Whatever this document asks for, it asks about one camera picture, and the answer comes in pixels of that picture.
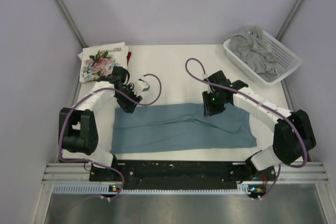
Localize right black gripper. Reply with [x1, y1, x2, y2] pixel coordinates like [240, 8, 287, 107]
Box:
[202, 90, 226, 117]

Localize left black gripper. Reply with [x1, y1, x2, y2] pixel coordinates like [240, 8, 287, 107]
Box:
[114, 84, 142, 113]

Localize blue-grey t-shirt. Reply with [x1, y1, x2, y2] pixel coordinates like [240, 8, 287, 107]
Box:
[111, 103, 257, 154]

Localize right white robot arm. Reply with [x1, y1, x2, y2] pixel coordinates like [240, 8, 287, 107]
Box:
[202, 71, 316, 180]

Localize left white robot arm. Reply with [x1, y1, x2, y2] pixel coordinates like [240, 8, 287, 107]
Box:
[59, 67, 150, 180]

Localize red folded t-shirt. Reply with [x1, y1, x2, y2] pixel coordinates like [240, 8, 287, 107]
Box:
[127, 51, 132, 64]

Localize white floral folded t-shirt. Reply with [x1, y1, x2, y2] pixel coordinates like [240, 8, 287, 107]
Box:
[78, 42, 129, 83]

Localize grey crumpled t-shirt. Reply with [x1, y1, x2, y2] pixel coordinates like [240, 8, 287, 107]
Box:
[228, 25, 278, 82]

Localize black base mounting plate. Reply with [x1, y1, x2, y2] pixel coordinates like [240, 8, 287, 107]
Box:
[89, 159, 276, 190]

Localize white plastic laundry basket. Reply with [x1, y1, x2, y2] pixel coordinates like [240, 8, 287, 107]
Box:
[223, 26, 302, 87]

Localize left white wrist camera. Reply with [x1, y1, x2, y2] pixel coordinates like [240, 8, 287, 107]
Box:
[134, 76, 150, 95]

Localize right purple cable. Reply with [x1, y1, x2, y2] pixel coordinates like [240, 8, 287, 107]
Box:
[185, 57, 308, 198]

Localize purple cable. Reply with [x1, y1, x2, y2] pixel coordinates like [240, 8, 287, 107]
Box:
[185, 57, 308, 198]
[58, 73, 162, 196]

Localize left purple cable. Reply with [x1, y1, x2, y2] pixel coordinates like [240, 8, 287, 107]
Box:
[58, 73, 162, 196]

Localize blue-white slotted cable duct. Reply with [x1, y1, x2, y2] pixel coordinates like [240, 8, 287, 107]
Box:
[52, 184, 264, 196]

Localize right aluminium frame post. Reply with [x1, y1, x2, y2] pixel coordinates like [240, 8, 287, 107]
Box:
[276, 0, 306, 41]

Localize aluminium frame post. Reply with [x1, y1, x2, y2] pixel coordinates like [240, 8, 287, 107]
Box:
[276, 0, 306, 41]
[54, 0, 87, 48]

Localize left aluminium frame post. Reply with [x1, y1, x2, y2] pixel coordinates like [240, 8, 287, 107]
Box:
[54, 0, 87, 48]

